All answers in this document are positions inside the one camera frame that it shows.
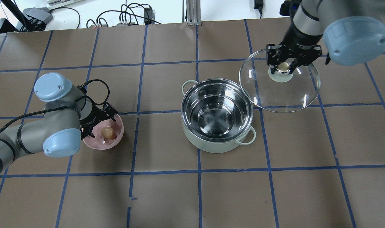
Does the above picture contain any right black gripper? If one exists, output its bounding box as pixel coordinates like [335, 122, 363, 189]
[266, 30, 323, 74]

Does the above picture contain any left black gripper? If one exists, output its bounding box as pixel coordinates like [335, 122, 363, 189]
[80, 102, 118, 140]

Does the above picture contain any brown egg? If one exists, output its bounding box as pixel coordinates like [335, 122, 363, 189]
[100, 126, 117, 140]

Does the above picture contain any glass pot lid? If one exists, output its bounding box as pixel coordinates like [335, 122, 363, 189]
[239, 49, 321, 113]

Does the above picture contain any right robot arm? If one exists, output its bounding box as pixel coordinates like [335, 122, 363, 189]
[266, 0, 385, 77]

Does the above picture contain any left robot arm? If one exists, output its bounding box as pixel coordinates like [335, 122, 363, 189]
[0, 72, 118, 175]

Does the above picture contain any pale green steel pot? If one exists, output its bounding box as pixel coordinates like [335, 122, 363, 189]
[181, 78, 257, 154]

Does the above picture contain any pink bowl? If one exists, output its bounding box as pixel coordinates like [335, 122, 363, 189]
[82, 114, 124, 150]

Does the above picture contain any grey usb hub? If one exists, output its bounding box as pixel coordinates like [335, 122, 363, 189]
[23, 8, 53, 32]

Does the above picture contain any black power adapter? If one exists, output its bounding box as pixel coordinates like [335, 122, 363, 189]
[144, 7, 154, 25]

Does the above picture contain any black monitor stand base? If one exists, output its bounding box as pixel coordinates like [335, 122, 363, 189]
[0, 18, 16, 34]

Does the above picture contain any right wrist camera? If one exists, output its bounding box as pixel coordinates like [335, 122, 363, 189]
[279, 0, 302, 17]

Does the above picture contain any aluminium frame post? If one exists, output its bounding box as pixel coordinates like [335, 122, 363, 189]
[185, 0, 202, 26]

